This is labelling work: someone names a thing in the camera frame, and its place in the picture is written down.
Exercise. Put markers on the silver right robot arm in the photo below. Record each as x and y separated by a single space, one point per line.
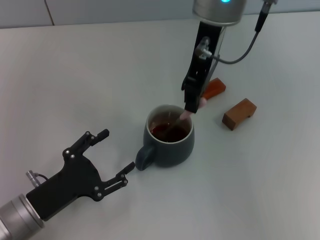
215 10

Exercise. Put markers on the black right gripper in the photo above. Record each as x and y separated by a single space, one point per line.
206 31

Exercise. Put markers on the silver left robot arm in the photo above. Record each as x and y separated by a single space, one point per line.
15 217

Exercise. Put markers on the light brown wooden rest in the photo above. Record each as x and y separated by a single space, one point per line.
235 117

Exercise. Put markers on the dark tea liquid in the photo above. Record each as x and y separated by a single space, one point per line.
160 135

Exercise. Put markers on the grey ceramic cup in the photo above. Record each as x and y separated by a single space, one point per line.
172 152

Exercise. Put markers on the reddish wooden block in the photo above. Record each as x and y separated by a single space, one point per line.
215 87

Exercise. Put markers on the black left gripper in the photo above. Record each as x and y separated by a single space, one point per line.
70 181

